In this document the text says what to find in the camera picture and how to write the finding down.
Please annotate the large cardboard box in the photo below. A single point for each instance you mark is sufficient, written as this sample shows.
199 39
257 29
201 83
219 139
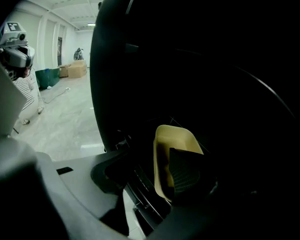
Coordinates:
77 70

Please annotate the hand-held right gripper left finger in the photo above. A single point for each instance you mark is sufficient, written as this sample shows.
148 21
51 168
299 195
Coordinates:
77 184

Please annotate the green bin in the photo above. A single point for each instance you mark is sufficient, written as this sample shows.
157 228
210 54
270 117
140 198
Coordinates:
47 77

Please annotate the dark door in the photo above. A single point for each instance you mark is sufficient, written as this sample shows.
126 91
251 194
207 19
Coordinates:
59 51

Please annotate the white ceiling tube light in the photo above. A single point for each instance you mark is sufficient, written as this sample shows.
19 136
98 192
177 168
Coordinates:
91 24

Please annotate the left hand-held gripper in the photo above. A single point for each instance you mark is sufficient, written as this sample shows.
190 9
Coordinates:
11 37

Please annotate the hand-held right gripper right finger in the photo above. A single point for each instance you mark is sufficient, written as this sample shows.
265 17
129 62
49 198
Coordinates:
187 174

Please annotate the grey wheeled device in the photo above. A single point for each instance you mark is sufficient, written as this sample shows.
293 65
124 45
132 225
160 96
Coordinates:
78 55

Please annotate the black cabinet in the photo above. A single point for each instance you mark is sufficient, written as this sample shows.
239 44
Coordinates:
165 59

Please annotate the small cardboard box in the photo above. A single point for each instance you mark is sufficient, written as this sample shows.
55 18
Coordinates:
63 71

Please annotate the yellow plastic tray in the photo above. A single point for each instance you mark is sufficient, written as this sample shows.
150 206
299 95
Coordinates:
170 139

